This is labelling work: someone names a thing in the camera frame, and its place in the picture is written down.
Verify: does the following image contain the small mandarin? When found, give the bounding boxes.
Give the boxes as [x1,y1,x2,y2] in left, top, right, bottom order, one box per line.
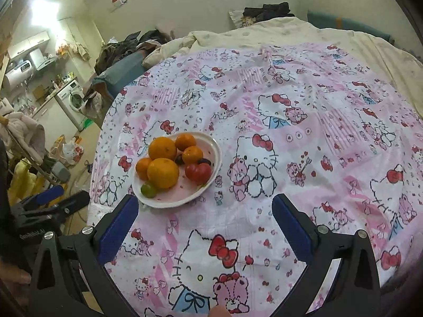
[182,145,204,165]
[136,157,152,181]
[175,133,196,152]

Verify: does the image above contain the large orange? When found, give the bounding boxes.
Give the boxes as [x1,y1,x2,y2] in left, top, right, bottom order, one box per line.
[148,137,178,160]
[147,158,179,190]

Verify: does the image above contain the red tomato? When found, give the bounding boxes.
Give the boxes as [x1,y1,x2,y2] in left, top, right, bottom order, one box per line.
[185,163,198,181]
[194,163,213,185]

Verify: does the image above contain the dark purple grape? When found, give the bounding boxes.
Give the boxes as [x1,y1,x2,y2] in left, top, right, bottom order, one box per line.
[197,158,212,166]

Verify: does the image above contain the person's left hand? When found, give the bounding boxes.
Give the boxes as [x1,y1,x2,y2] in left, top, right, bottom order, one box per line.
[0,260,31,291]

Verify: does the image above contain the plastic bag on floor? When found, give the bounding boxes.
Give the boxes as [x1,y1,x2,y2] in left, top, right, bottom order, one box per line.
[48,134,84,167]

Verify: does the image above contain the grey plush jacket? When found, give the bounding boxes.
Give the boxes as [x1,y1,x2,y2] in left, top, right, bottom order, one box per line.
[1,98,45,165]

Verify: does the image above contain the yellow wooden rack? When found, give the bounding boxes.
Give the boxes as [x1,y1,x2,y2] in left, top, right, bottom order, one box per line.
[0,114,64,206]

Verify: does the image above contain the white washing machine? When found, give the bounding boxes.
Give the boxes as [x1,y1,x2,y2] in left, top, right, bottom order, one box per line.
[54,80,86,131]

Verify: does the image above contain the large orange in plate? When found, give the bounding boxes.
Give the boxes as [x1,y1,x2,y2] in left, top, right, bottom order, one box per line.
[148,137,178,160]

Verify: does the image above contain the white water heater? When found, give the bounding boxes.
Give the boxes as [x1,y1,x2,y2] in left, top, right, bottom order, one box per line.
[3,60,34,90]

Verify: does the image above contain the pink white ceramic plate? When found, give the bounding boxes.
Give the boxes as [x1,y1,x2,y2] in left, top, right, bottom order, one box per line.
[133,132,222,209]

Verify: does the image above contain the pink Hello Kitty bedsheet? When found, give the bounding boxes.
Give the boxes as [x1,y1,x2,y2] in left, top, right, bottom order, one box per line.
[89,44,422,316]

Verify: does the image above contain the teal blanket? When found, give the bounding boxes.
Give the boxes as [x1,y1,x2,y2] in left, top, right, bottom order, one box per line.
[91,51,146,101]

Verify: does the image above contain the small mandarin in plate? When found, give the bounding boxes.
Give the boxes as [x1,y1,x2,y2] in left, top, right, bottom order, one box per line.
[175,133,196,152]

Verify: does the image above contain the pile of dark clothes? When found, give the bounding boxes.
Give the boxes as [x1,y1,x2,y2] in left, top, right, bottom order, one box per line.
[94,29,173,75]

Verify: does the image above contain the cream quilt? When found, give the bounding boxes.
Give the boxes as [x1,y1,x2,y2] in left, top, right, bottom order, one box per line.
[143,17,422,115]

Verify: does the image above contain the dark clothes on pillow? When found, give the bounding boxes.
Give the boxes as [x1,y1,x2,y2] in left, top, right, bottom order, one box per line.
[229,2,294,29]

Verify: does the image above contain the red wall hook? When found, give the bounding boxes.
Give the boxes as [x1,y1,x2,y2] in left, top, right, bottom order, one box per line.
[112,0,128,7]

